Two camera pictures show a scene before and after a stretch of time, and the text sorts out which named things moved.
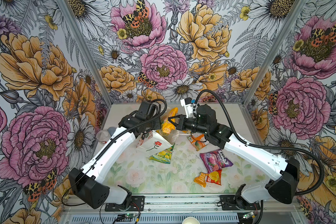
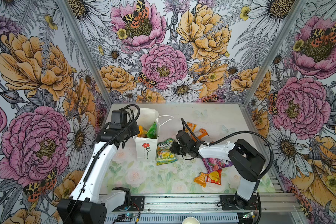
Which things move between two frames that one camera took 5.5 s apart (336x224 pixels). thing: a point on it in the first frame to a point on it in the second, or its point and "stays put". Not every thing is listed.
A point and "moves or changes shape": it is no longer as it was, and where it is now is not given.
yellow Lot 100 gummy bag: [167, 126] moves or changes shape
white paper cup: [191, 220] stays put
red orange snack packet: [214, 176] stays put
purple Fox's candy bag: [215, 160] stays put
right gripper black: [181, 124] to [173, 148]
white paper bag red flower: [153, 143] moves or changes shape
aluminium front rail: [283, 209] stays put
